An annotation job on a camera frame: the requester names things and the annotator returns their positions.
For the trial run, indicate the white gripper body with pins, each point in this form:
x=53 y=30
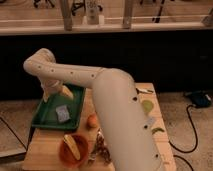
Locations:
x=51 y=86

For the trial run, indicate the left wooden post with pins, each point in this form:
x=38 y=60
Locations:
x=66 y=14

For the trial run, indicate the black and white marker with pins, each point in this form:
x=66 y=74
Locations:
x=145 y=91

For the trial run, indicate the green plastic tray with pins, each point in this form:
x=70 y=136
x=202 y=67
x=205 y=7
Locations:
x=46 y=117

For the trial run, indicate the right wooden post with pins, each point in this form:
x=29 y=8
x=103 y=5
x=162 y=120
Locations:
x=127 y=14

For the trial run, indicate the brown patterned toy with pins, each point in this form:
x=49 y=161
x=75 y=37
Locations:
x=100 y=149

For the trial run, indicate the black teal device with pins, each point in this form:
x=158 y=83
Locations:
x=199 y=99

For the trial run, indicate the orange fruit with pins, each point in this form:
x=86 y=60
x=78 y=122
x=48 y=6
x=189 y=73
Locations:
x=92 y=121

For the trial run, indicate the wooden post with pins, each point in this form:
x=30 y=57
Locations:
x=66 y=14
x=127 y=14

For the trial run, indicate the green pepper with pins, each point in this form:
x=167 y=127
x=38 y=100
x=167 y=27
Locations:
x=157 y=129

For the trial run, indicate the yellow banana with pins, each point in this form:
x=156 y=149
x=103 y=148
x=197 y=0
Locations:
x=69 y=140

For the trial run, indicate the orange plastic bowl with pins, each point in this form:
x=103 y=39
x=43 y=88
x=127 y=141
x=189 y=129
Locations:
x=66 y=156

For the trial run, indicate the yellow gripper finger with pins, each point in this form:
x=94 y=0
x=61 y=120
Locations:
x=45 y=96
x=66 y=92

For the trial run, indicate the light green round fruit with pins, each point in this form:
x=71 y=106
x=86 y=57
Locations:
x=147 y=106

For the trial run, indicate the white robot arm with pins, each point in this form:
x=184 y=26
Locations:
x=122 y=118

